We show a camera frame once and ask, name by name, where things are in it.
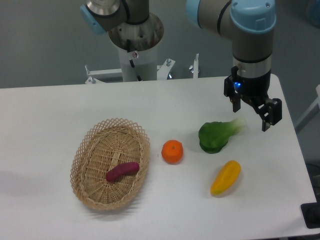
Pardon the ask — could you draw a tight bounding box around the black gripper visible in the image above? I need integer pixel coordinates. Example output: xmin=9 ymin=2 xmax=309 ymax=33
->
xmin=223 ymin=66 xmax=283 ymax=132

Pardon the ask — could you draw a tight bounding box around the white metal base frame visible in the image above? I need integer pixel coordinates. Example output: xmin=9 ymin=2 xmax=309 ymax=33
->
xmin=84 ymin=53 xmax=202 ymax=84

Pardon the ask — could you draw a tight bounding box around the black cable on pedestal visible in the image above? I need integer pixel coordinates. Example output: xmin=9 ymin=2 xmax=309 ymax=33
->
xmin=126 ymin=39 xmax=143 ymax=82

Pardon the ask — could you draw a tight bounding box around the woven wicker basket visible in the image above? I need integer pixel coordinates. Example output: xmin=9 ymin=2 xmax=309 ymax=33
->
xmin=70 ymin=118 xmax=151 ymax=211

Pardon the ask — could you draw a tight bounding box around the purple sweet potato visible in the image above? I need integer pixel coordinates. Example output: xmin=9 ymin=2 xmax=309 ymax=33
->
xmin=105 ymin=162 xmax=140 ymax=182

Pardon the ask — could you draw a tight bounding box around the yellow mango slice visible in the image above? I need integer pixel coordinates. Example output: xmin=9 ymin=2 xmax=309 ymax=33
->
xmin=210 ymin=160 xmax=241 ymax=196

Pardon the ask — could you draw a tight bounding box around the green bok choy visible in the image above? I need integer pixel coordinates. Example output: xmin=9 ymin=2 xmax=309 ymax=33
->
xmin=198 ymin=118 xmax=247 ymax=154

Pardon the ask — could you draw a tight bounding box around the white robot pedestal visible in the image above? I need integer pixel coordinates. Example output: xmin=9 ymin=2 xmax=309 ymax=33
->
xmin=108 ymin=12 xmax=165 ymax=82

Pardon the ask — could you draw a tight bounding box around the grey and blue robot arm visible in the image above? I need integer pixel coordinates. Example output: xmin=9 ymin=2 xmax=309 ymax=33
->
xmin=80 ymin=0 xmax=282 ymax=131

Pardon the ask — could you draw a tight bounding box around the white frame at right edge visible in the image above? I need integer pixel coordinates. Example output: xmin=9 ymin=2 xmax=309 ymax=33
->
xmin=294 ymin=85 xmax=320 ymax=134

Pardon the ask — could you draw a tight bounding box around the black box at table edge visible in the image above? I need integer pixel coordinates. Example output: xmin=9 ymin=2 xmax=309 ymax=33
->
xmin=300 ymin=202 xmax=320 ymax=229

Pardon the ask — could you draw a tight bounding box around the orange tangerine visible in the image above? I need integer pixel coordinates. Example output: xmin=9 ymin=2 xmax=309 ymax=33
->
xmin=161 ymin=139 xmax=184 ymax=165

